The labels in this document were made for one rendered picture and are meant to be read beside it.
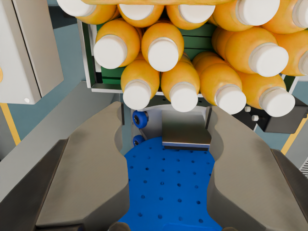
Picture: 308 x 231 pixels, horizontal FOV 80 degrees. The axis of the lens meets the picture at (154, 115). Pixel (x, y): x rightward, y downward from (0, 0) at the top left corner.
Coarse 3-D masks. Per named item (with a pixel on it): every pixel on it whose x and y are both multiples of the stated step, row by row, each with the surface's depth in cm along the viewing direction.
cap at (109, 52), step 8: (104, 40) 23; (112, 40) 23; (96, 48) 23; (104, 48) 23; (112, 48) 23; (120, 48) 23; (96, 56) 24; (104, 56) 24; (112, 56) 24; (120, 56) 24; (104, 64) 24; (112, 64) 24; (120, 64) 24
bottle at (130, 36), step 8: (104, 24) 27; (112, 24) 26; (120, 24) 26; (128, 24) 28; (104, 32) 25; (112, 32) 25; (120, 32) 25; (128, 32) 26; (136, 32) 28; (144, 32) 38; (96, 40) 26; (120, 40) 25; (128, 40) 26; (136, 40) 27; (128, 48) 26; (136, 48) 28; (128, 56) 27; (136, 56) 29; (128, 64) 29
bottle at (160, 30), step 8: (160, 24) 27; (168, 24) 27; (152, 32) 26; (160, 32) 25; (168, 32) 25; (176, 32) 26; (144, 40) 27; (152, 40) 25; (176, 40) 25; (144, 48) 27; (144, 56) 28
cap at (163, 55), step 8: (160, 40) 23; (168, 40) 23; (152, 48) 23; (160, 48) 23; (168, 48) 23; (176, 48) 24; (152, 56) 24; (160, 56) 24; (168, 56) 24; (176, 56) 23; (152, 64) 24; (160, 64) 24; (168, 64) 24
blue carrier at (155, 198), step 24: (144, 144) 43; (144, 168) 37; (168, 168) 37; (192, 168) 37; (144, 192) 32; (168, 192) 32; (192, 192) 32; (144, 216) 28; (168, 216) 29; (192, 216) 29
